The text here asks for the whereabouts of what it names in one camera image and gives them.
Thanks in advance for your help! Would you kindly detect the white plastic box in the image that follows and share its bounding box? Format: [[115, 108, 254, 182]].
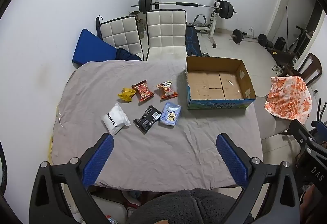
[[91, 195, 128, 224]]

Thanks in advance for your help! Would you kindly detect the black exercise machine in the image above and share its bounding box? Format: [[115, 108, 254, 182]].
[[286, 25, 315, 61]]

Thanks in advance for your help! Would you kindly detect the light blue tissue packet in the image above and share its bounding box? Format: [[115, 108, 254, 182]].
[[159, 102, 182, 126]]

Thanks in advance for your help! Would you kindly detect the grey tablecloth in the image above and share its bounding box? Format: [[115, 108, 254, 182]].
[[48, 60, 263, 192]]

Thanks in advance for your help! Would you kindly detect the black and blue weight bench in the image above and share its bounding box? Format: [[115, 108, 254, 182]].
[[185, 25, 202, 57]]

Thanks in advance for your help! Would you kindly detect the yellow snack packet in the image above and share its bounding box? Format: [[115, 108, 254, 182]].
[[117, 87, 136, 102]]

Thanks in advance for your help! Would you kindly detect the grey chair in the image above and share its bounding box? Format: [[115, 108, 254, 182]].
[[254, 96, 294, 140]]

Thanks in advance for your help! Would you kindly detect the blue foam mat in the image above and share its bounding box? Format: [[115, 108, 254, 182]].
[[72, 29, 118, 65]]

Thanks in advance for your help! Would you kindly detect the orange patterned cloth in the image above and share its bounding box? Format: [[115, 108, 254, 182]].
[[264, 76, 312, 125]]

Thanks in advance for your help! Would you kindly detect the long barbell with black plates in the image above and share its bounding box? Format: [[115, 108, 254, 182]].
[[131, 0, 237, 20]]

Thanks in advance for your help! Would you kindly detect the red snack packet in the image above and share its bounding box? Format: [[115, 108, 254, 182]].
[[131, 80, 155, 102]]

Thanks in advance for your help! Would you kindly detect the short barbell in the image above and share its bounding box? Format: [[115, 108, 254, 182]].
[[229, 29, 268, 47]]

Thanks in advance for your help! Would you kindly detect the white soft packet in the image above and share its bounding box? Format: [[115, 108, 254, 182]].
[[103, 103, 131, 136]]

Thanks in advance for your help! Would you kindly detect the cardboard box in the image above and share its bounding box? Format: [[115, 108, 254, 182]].
[[185, 56, 256, 110]]

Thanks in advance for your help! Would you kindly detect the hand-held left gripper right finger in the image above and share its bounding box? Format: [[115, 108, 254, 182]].
[[216, 133, 300, 224]]

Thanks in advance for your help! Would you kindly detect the brown wooden chair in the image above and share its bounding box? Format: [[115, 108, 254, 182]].
[[281, 53, 323, 86]]

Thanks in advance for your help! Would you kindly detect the black cable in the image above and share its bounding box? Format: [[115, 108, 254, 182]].
[[0, 141, 8, 194]]

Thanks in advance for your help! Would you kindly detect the dark blue cloth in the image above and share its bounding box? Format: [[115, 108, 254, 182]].
[[115, 48, 142, 61]]

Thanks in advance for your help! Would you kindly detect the white quilted chair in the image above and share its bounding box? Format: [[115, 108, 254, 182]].
[[145, 9, 188, 61], [96, 16, 145, 61]]

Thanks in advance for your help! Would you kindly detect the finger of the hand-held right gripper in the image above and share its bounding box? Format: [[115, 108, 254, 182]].
[[288, 119, 327, 154]]

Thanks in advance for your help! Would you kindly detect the orange panda snack packet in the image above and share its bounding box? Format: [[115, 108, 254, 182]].
[[156, 80, 178, 99]]

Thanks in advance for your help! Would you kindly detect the person's grey fleece clothing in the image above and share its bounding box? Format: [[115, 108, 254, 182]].
[[126, 188, 237, 224]]

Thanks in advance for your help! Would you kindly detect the black soft packet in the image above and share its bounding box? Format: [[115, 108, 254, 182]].
[[133, 105, 162, 134]]

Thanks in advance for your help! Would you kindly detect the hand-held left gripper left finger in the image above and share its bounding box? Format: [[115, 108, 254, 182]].
[[29, 133, 114, 224]]

